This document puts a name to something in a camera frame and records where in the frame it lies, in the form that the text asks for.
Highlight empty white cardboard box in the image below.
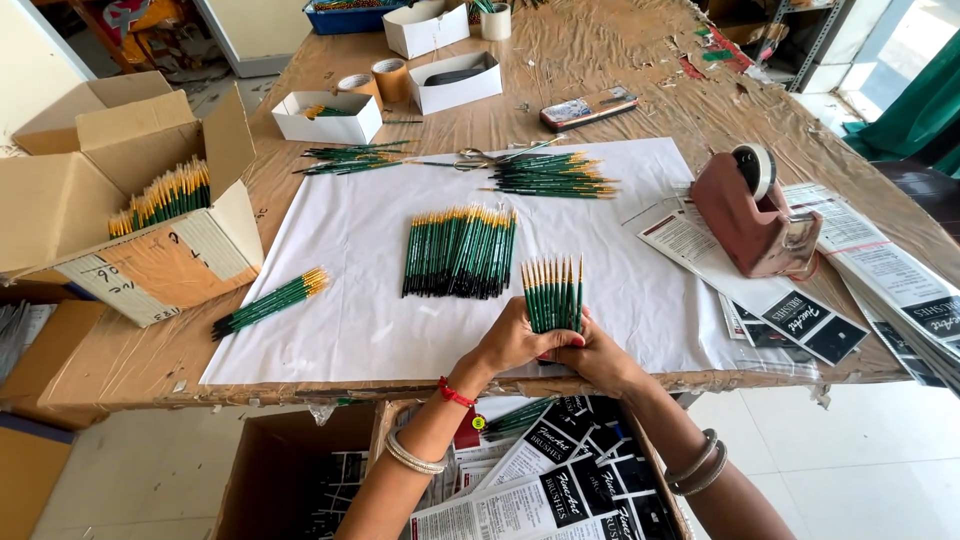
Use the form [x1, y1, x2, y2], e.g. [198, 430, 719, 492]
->
[381, 0, 472, 61]

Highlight brown packing tape roll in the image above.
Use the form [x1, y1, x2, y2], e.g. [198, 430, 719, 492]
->
[371, 57, 412, 105]
[335, 72, 384, 106]

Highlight silver bangles on left wrist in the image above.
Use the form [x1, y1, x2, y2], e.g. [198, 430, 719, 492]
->
[384, 425, 450, 476]

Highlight bundle of green paintbrushes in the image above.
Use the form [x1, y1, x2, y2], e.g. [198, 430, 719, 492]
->
[521, 253, 586, 336]

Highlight silver bangles on right wrist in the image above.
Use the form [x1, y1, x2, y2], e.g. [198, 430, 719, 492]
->
[663, 428, 729, 498]

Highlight metal shelf rack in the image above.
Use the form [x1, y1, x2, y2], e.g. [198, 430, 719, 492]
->
[738, 0, 852, 93]

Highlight large pile of green paintbrushes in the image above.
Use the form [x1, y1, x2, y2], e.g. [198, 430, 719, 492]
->
[401, 204, 520, 301]

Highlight brown tape dispenser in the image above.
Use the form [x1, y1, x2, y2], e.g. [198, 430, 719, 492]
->
[689, 142, 825, 280]

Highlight white cup with brushes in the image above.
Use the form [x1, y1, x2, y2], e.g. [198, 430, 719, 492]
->
[480, 1, 513, 42]

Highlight small white box with brushes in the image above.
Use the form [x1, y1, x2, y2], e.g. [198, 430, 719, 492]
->
[270, 90, 384, 147]

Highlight scissors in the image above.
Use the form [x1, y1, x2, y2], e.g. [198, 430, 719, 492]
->
[453, 135, 567, 172]

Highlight green curtain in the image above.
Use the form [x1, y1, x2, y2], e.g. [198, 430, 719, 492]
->
[841, 30, 960, 180]

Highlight red thread bracelet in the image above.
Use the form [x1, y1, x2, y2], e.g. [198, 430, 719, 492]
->
[438, 375, 479, 410]

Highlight white box with black item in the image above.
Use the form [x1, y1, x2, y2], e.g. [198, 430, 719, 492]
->
[408, 51, 504, 117]

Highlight long heap of green paintbrushes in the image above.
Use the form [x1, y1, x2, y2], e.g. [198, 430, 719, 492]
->
[480, 150, 622, 201]

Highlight silver bangles on wrist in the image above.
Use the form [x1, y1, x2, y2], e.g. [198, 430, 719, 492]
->
[663, 428, 729, 498]
[384, 425, 450, 476]

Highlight tied bunch of green paintbrushes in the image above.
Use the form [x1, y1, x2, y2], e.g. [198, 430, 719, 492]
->
[210, 267, 331, 342]

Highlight flat printed pencil case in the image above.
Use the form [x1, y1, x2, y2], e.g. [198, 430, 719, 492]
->
[539, 85, 640, 135]

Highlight person's left hand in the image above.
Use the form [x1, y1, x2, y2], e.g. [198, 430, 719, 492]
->
[473, 296, 586, 376]

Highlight large white paper sheet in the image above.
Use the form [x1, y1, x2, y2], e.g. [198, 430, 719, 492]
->
[199, 136, 819, 387]

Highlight stack of printed packaging sleeves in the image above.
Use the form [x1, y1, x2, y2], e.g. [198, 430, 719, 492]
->
[780, 182, 960, 399]

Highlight blue plastic tray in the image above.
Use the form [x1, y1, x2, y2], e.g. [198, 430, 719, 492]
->
[303, 0, 410, 36]

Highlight printed sleeves under dispenser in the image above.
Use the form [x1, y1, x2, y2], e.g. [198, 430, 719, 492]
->
[636, 202, 871, 369]

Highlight person's right hand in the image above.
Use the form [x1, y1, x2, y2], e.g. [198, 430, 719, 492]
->
[537, 305, 648, 400]

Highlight open cardboard box of paintbrushes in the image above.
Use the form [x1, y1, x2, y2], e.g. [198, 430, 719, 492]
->
[0, 82, 266, 329]

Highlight cardboard carton of printed sleeves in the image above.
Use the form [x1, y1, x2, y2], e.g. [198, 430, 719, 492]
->
[212, 395, 695, 540]

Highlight loose spread of green paintbrushes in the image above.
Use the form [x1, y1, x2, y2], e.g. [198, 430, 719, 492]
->
[292, 139, 421, 177]

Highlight flat cardboard pieces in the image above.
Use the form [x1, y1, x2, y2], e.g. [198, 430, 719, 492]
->
[0, 281, 110, 540]

